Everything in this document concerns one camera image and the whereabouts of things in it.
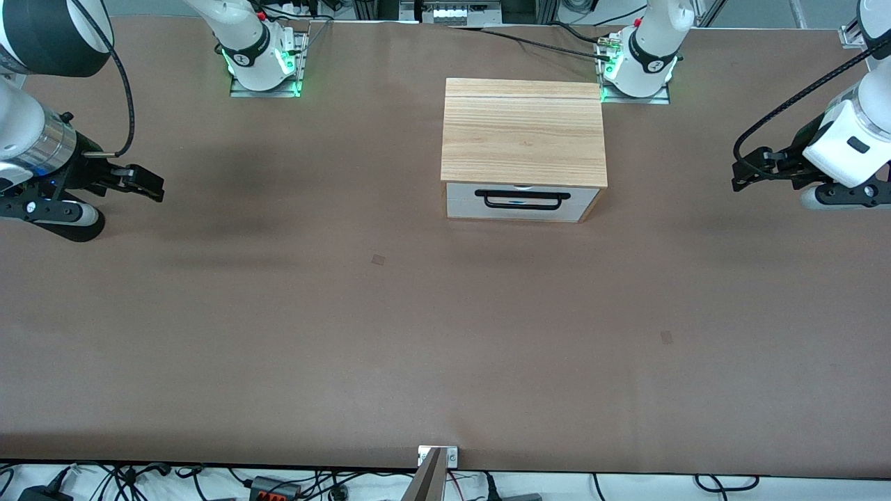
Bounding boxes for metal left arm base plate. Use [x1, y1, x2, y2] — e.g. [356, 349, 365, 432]
[599, 78, 671, 106]

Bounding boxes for black cylindrical vase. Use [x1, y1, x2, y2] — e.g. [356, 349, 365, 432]
[28, 209, 107, 244]

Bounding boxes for white-fronted wooden drawer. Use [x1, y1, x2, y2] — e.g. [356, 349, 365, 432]
[445, 182, 601, 223]

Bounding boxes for thin black table cable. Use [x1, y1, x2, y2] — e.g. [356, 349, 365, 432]
[546, 21, 608, 45]

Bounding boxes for black metal drawer handle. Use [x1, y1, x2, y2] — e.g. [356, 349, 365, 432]
[474, 189, 572, 212]

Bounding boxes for black plug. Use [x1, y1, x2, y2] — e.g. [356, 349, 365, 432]
[484, 473, 543, 501]

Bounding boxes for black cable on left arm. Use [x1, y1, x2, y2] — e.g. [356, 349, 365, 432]
[731, 38, 891, 183]

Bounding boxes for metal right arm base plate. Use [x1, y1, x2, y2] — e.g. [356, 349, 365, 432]
[229, 51, 308, 99]

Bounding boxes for thick black table cable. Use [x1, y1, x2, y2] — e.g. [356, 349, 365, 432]
[451, 26, 613, 59]

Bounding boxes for grey power strip white sockets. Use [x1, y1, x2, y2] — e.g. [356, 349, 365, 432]
[400, 0, 505, 26]

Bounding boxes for grey camera mount beam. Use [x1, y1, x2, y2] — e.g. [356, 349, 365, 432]
[402, 449, 448, 501]

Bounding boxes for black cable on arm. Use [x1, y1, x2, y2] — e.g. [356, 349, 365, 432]
[70, 0, 136, 158]
[731, 38, 891, 183]

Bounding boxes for black looped floor cable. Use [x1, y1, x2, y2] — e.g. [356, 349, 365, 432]
[693, 474, 760, 494]

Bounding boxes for light wooden drawer cabinet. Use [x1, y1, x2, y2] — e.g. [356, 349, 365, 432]
[441, 78, 609, 224]

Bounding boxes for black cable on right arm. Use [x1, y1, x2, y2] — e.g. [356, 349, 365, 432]
[70, 0, 136, 158]

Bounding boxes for black connector block orange buttons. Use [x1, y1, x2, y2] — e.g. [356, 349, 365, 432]
[249, 476, 302, 501]

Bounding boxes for black power adapter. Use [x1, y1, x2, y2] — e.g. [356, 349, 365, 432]
[17, 483, 74, 501]

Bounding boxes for metal table edge bracket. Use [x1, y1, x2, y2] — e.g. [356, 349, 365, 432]
[417, 445, 459, 469]

